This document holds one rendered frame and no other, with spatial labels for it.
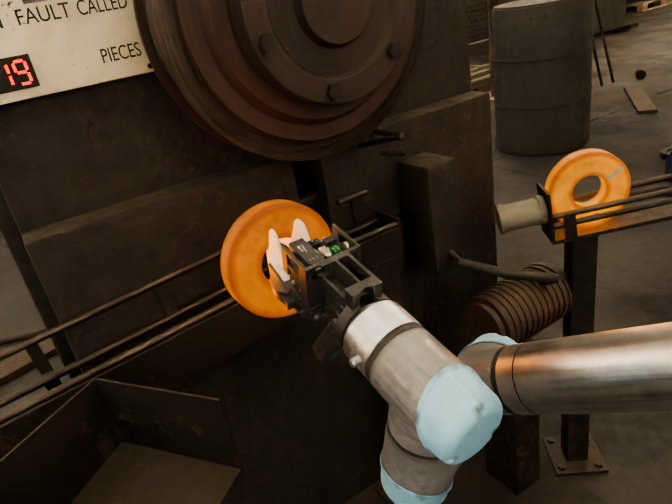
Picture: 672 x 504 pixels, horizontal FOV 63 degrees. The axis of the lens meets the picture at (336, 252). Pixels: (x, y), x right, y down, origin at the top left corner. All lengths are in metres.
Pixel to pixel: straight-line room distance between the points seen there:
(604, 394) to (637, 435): 1.09
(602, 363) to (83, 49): 0.79
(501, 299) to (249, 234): 0.61
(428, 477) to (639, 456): 1.07
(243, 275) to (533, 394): 0.36
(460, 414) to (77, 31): 0.74
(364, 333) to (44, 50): 0.62
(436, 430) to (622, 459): 1.13
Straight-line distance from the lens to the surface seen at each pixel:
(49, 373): 0.98
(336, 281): 0.58
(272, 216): 0.68
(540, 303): 1.17
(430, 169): 1.06
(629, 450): 1.60
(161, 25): 0.81
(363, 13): 0.84
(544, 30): 3.52
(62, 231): 0.92
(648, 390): 0.53
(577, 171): 1.13
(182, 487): 0.76
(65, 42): 0.92
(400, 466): 0.56
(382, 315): 0.53
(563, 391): 0.57
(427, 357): 0.49
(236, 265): 0.67
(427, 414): 0.48
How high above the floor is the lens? 1.12
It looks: 25 degrees down
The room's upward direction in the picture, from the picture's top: 10 degrees counter-clockwise
